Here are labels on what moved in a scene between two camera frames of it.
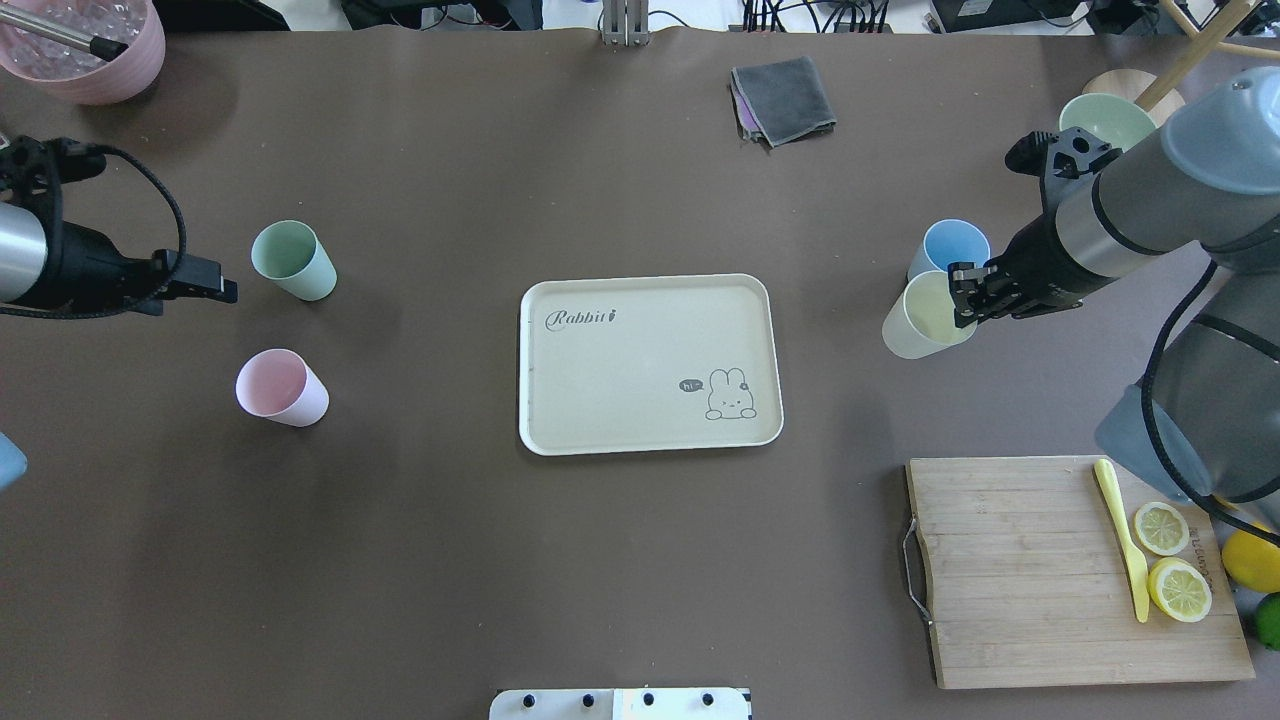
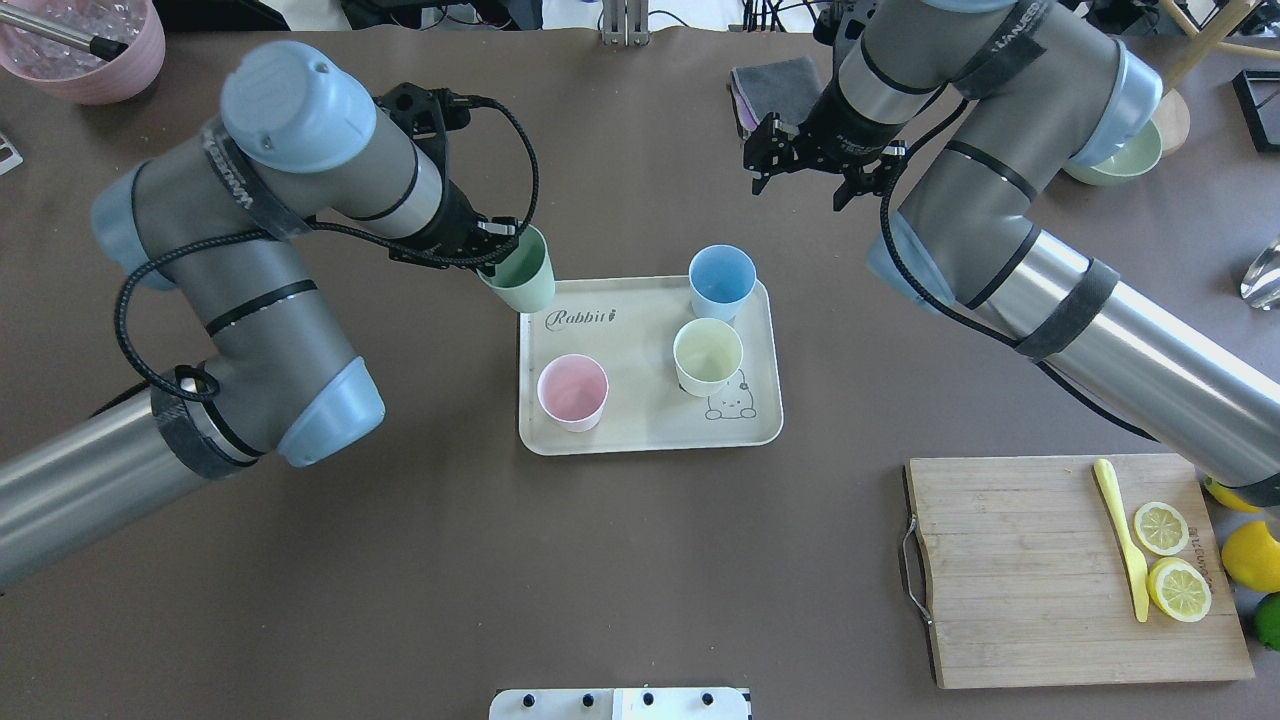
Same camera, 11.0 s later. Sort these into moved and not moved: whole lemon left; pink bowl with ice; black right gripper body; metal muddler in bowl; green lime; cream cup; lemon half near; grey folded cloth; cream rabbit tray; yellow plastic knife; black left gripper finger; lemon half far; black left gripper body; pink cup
Moved: cream cup; pink cup; black right gripper body; black left gripper finger; black left gripper body
Not moved: metal muddler in bowl; lemon half near; pink bowl with ice; cream rabbit tray; green lime; grey folded cloth; whole lemon left; yellow plastic knife; lemon half far
